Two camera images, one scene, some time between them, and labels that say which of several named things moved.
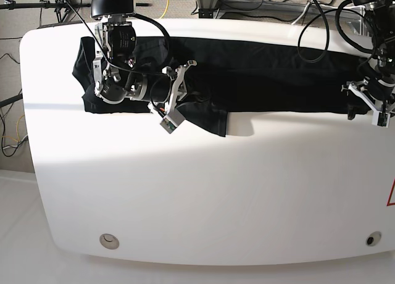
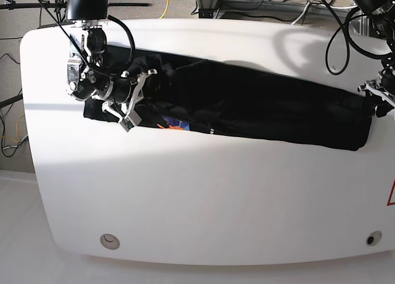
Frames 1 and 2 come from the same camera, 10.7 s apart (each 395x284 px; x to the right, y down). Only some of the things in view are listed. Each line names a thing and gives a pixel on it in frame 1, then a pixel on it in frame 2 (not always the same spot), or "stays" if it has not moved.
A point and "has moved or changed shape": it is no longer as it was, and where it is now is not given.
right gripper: (360, 87) -> (373, 87)
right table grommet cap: (373, 238) stays
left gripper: (180, 88) -> (126, 92)
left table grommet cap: (109, 241) stays
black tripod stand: (63, 5) stays
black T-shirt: (234, 75) has moved or changed shape
